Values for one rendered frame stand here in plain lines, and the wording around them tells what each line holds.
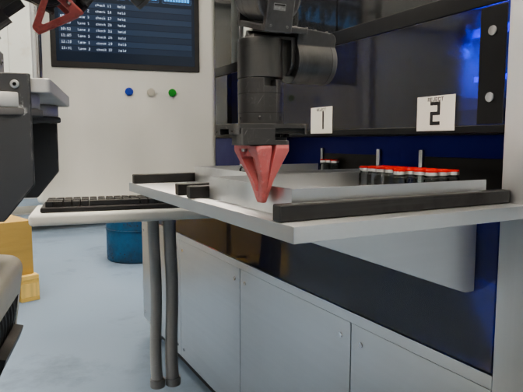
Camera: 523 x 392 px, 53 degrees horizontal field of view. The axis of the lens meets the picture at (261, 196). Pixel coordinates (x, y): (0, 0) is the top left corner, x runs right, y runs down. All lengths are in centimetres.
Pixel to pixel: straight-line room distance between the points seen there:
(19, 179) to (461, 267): 65
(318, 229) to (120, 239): 376
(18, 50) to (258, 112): 920
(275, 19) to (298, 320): 90
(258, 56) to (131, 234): 367
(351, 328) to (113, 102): 88
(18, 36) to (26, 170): 920
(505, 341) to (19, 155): 73
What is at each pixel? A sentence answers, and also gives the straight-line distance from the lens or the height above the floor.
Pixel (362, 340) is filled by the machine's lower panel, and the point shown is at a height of 55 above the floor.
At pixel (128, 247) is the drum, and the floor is 13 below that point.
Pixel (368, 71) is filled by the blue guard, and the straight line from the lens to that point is 110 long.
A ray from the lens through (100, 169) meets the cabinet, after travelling 152.
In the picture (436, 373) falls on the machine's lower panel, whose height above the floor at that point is 56.
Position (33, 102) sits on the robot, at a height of 102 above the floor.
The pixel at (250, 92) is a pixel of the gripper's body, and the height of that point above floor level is 103.
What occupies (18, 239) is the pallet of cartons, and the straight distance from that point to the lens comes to 348.
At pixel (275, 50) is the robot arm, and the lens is 65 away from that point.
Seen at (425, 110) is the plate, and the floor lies 103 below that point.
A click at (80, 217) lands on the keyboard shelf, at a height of 79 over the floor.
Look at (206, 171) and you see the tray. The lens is 115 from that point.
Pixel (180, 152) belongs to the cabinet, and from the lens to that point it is 154.
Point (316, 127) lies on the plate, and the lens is 123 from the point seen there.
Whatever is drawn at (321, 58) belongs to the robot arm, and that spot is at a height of 108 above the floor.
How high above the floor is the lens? 97
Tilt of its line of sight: 6 degrees down
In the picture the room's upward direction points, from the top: straight up
